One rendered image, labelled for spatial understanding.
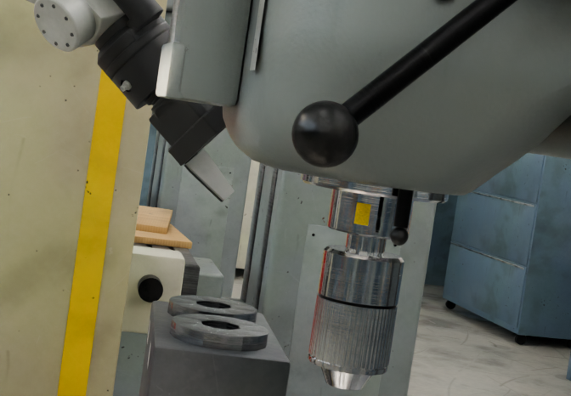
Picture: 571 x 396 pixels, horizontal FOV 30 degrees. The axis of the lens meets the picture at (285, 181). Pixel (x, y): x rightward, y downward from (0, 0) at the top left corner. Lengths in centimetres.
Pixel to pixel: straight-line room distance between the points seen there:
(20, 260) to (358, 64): 186
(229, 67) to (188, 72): 2
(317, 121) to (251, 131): 11
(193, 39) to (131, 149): 175
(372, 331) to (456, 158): 11
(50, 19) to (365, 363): 67
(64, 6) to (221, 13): 58
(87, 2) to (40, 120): 116
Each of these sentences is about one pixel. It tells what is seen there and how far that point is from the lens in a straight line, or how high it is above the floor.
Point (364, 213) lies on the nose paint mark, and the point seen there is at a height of 129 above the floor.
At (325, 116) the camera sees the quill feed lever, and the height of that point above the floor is 134.
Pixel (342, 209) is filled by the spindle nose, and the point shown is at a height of 129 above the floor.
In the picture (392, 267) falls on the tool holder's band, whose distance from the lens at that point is 60.
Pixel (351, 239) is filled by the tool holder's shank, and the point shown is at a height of 128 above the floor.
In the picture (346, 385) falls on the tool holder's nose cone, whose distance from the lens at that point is 62.
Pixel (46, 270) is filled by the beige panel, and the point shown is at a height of 95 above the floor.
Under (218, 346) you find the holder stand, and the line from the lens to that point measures 94.
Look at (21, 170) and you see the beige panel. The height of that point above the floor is 116.
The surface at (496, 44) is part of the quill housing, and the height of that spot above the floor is 139.
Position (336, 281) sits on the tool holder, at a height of 125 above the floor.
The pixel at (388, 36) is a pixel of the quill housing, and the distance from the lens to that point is 51.
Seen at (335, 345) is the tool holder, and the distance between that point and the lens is 60.
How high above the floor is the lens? 133
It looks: 3 degrees down
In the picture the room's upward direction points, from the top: 8 degrees clockwise
